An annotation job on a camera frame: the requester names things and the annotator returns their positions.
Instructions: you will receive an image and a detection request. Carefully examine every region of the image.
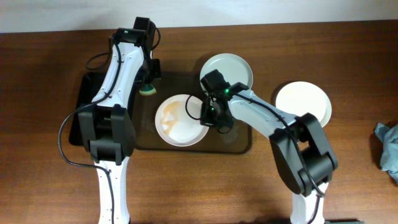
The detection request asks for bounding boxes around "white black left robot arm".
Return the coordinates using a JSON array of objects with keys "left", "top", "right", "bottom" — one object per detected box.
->
[{"left": 77, "top": 27, "right": 161, "bottom": 223}]

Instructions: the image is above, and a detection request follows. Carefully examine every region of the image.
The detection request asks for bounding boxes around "brown plastic tray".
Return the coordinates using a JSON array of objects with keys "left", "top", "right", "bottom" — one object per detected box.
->
[{"left": 132, "top": 71, "right": 252, "bottom": 154}]

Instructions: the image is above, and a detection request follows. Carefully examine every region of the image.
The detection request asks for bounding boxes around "pink plate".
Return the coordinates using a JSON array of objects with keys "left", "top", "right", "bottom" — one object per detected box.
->
[{"left": 155, "top": 94, "right": 209, "bottom": 147}]

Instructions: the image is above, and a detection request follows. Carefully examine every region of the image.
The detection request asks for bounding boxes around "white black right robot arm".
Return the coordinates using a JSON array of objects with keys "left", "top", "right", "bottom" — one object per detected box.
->
[{"left": 200, "top": 82, "right": 338, "bottom": 223}]

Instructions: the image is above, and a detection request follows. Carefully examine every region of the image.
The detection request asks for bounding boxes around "pale green plate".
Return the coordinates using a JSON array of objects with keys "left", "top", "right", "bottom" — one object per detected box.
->
[{"left": 200, "top": 53, "right": 254, "bottom": 89}]

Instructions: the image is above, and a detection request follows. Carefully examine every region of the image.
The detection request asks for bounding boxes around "green yellow sponge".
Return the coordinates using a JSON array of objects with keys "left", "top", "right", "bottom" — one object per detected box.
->
[{"left": 139, "top": 83, "right": 157, "bottom": 96}]

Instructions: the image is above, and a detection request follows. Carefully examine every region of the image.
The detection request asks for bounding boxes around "blue grey cloth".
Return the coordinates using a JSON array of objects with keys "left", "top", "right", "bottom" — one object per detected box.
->
[{"left": 374, "top": 123, "right": 397, "bottom": 184}]

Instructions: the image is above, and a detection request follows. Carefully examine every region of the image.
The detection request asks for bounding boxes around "cream white plate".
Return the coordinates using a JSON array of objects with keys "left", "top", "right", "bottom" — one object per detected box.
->
[{"left": 275, "top": 81, "right": 332, "bottom": 127}]

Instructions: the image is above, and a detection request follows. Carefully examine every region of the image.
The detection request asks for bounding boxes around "black tray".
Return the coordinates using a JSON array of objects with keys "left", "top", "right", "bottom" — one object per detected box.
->
[{"left": 68, "top": 72, "right": 137, "bottom": 147}]

